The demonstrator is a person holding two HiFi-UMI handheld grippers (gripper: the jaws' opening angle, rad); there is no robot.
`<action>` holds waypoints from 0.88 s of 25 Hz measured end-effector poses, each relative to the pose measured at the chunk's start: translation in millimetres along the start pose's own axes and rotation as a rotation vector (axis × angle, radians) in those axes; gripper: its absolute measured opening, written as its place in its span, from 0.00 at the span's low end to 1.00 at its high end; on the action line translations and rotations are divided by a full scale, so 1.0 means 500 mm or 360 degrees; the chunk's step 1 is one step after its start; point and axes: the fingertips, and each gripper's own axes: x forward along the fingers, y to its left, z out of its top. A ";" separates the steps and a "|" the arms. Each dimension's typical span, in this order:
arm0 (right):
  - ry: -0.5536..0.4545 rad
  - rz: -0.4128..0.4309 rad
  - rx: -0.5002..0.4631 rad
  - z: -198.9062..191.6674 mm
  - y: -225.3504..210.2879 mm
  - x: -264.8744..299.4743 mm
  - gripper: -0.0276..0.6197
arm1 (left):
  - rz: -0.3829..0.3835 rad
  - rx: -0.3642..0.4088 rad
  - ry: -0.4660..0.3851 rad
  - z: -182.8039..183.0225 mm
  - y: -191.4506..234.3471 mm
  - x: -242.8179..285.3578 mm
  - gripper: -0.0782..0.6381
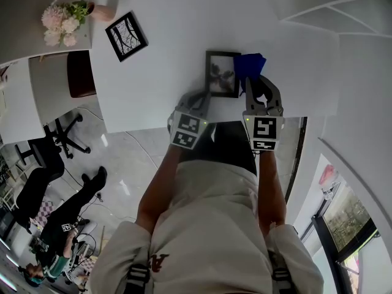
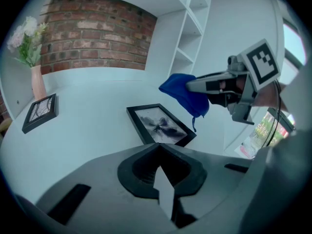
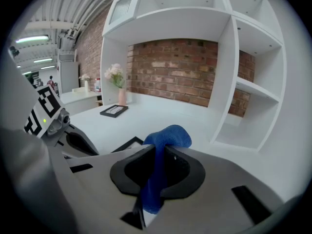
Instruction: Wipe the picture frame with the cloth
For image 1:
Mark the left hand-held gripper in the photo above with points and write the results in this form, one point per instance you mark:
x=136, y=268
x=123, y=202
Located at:
x=185, y=130

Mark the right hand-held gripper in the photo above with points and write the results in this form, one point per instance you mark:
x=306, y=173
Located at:
x=264, y=130

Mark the blue cloth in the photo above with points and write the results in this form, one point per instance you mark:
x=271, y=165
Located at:
x=248, y=66

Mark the dark flower print picture frame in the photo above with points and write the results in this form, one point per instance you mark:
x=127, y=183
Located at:
x=221, y=75

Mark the person's left forearm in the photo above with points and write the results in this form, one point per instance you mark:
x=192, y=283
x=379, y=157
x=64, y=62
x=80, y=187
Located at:
x=159, y=188

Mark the person's right forearm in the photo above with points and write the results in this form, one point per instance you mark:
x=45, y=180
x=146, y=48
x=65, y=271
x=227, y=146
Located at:
x=271, y=188

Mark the person's black trousers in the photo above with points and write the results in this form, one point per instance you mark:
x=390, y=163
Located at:
x=232, y=149

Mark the brown stool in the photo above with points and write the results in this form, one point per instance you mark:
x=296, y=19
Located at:
x=81, y=73

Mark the pink vase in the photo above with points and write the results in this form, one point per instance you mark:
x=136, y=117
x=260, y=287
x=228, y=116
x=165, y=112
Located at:
x=104, y=12

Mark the person's beige shirt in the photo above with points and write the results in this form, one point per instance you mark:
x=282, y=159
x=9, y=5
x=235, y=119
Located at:
x=208, y=231

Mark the white side desk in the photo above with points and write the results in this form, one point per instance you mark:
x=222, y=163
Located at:
x=49, y=90

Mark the dark framed window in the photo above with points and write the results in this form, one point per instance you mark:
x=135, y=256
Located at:
x=346, y=219

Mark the pink flower bouquet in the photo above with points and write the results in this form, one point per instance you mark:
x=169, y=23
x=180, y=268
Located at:
x=61, y=23

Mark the black office chair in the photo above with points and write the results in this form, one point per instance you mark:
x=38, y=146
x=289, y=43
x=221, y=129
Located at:
x=39, y=170

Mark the black branch print picture frame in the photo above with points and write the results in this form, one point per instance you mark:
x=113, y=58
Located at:
x=126, y=36

